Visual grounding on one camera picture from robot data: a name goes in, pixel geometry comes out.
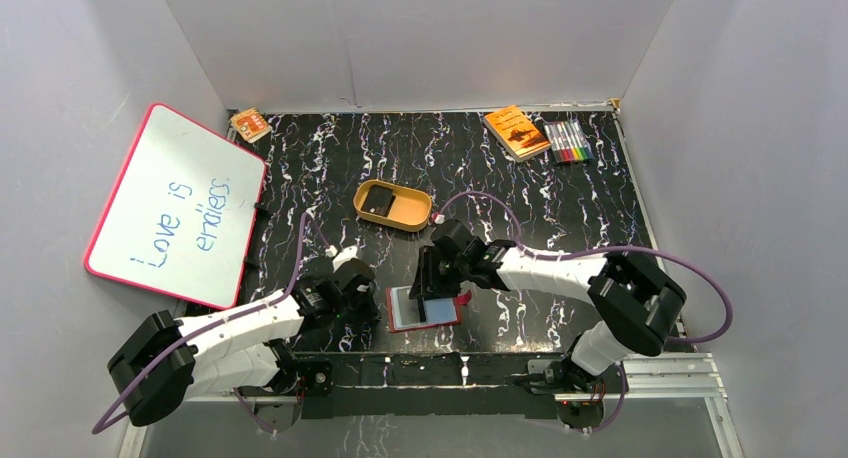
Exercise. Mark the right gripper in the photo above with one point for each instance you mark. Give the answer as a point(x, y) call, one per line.
point(426, 282)

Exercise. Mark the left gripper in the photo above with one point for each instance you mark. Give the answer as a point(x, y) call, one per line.
point(365, 302)

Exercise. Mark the red card holder wallet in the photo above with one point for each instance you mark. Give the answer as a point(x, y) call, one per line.
point(433, 312)

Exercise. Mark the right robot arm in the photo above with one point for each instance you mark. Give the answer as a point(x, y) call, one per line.
point(638, 303)

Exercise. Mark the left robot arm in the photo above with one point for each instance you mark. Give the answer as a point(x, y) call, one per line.
point(168, 360)

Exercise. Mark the black cards stack in tray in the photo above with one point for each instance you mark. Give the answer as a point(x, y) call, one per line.
point(378, 200)

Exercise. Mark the small orange card box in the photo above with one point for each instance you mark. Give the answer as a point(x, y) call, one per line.
point(250, 125)

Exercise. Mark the tan oval tray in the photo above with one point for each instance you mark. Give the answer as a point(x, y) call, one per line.
point(393, 205)

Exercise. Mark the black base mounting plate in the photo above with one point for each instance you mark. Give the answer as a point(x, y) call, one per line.
point(424, 382)

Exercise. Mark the orange book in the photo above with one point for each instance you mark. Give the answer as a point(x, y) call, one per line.
point(516, 132)

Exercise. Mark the coloured marker pen pack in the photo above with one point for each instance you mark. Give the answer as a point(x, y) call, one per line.
point(568, 142)

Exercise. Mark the pink framed whiteboard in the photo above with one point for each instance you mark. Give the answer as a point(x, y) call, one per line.
point(180, 218)

